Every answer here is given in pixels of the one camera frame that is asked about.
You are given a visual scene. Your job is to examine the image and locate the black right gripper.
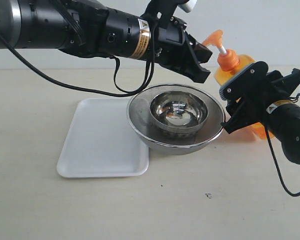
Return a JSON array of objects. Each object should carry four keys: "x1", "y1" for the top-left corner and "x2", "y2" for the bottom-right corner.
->
[{"x1": 219, "y1": 61, "x2": 300, "y2": 134}]

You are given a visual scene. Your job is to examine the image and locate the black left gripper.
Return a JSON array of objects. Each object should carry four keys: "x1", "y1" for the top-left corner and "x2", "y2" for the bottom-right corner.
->
[{"x1": 144, "y1": 14, "x2": 213, "y2": 83}]

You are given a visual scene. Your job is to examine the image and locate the orange pump soap bottle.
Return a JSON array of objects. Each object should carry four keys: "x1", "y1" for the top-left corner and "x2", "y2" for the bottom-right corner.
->
[{"x1": 202, "y1": 29, "x2": 267, "y2": 140}]

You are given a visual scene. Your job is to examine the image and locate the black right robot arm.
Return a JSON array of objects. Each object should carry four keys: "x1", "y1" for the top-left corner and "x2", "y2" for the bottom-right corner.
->
[{"x1": 219, "y1": 61, "x2": 300, "y2": 165}]

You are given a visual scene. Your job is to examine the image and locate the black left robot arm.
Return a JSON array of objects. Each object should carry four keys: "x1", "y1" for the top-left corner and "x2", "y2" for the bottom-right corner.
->
[{"x1": 0, "y1": 0, "x2": 212, "y2": 83}]

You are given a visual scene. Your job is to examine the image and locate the small stainless steel bowl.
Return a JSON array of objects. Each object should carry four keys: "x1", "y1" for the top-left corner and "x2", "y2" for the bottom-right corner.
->
[{"x1": 149, "y1": 90, "x2": 209, "y2": 139}]

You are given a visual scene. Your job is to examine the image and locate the large steel mesh strainer bowl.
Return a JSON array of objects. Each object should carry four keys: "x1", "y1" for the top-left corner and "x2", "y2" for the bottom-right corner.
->
[{"x1": 126, "y1": 83, "x2": 226, "y2": 155}]

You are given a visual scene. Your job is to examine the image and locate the white rectangular plastic tray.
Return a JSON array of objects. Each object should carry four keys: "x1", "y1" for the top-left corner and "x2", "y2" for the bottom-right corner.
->
[{"x1": 56, "y1": 98, "x2": 149, "y2": 179}]

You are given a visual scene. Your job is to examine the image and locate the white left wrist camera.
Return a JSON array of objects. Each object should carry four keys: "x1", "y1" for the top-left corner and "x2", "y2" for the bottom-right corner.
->
[{"x1": 178, "y1": 0, "x2": 197, "y2": 13}]

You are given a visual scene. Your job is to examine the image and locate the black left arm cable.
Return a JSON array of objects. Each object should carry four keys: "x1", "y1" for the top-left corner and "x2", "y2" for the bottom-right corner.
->
[{"x1": 0, "y1": 14, "x2": 166, "y2": 98}]

